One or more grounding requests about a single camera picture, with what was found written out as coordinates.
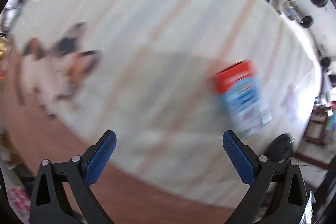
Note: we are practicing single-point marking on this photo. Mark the red blue small packet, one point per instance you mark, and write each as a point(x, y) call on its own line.
point(239, 92)

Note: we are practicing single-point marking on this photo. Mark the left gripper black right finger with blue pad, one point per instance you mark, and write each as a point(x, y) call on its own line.
point(290, 199)

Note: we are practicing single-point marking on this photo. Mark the black round lid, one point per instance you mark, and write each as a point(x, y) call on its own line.
point(281, 149)

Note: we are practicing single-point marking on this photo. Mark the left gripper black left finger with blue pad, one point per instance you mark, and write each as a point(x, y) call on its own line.
point(49, 202)

